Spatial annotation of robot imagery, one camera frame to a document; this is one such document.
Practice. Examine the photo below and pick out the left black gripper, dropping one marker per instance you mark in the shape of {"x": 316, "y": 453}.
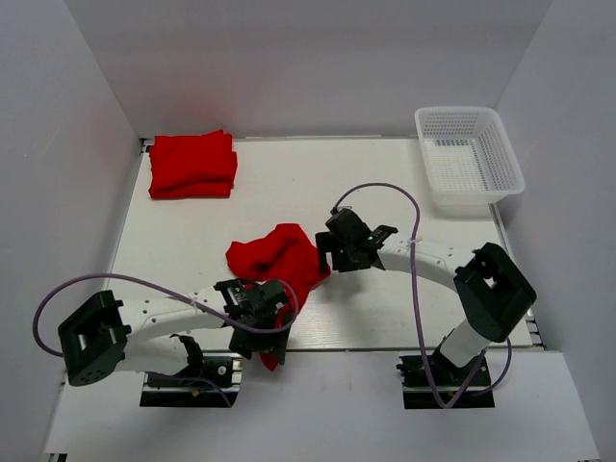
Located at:
{"x": 243, "y": 343}

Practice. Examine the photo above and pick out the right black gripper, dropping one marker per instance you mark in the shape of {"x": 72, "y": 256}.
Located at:
{"x": 328, "y": 243}

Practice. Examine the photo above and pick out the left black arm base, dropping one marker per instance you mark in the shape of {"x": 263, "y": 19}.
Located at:
{"x": 215, "y": 384}

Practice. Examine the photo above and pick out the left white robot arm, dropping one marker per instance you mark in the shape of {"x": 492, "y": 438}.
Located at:
{"x": 107, "y": 335}

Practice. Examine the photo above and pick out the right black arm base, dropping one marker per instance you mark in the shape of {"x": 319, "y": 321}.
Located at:
{"x": 417, "y": 395}

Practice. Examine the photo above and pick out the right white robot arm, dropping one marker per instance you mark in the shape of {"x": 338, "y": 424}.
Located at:
{"x": 493, "y": 292}

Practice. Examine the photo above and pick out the folded red t shirt stack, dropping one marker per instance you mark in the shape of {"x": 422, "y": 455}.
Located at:
{"x": 193, "y": 166}

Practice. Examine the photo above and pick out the white plastic basket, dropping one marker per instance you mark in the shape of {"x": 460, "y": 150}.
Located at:
{"x": 469, "y": 161}

